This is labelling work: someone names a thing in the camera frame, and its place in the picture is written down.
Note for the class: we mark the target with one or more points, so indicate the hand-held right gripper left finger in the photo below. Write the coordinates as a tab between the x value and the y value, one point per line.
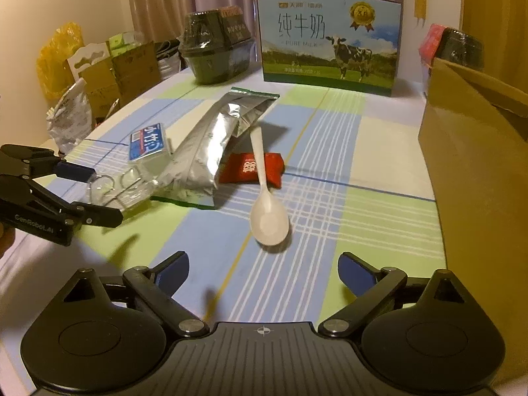
175	272

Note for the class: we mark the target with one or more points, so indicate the person's left hand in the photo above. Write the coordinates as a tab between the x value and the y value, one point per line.
5	241

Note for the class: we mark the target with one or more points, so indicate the green tissue packs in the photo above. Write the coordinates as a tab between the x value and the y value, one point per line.
123	43

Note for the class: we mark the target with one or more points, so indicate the yellow plastic bag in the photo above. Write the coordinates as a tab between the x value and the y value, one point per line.
53	66

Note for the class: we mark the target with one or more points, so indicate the checked cloth desktop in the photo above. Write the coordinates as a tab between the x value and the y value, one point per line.
371	214

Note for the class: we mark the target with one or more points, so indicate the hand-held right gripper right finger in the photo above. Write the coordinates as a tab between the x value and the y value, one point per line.
357	274

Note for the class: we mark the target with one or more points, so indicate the white plastic spoon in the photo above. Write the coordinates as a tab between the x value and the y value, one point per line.
268	220

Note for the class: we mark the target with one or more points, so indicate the white shopping bag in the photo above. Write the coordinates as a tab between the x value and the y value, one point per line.
171	60

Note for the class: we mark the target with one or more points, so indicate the black bowl pack red lid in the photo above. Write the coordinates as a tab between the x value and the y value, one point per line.
458	45

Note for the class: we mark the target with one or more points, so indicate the blue cow print milk carton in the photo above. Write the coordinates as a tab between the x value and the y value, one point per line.
330	45

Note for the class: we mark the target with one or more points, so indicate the black wrapped bowl pack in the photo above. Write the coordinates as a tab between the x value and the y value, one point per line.
214	49

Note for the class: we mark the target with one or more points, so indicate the silver foil pouch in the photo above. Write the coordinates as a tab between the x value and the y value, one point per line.
210	144

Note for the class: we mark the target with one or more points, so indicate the clear box with blue label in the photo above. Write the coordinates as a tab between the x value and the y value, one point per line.
146	142

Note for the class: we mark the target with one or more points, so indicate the crumpled printed white bag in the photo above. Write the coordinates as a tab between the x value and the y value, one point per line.
70	119

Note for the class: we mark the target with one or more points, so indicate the yellow wooden door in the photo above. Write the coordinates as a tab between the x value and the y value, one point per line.
495	0

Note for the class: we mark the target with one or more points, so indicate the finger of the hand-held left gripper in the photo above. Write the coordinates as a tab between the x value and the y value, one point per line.
99	216
76	172

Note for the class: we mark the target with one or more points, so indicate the red snack packet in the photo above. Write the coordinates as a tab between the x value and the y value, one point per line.
239	169

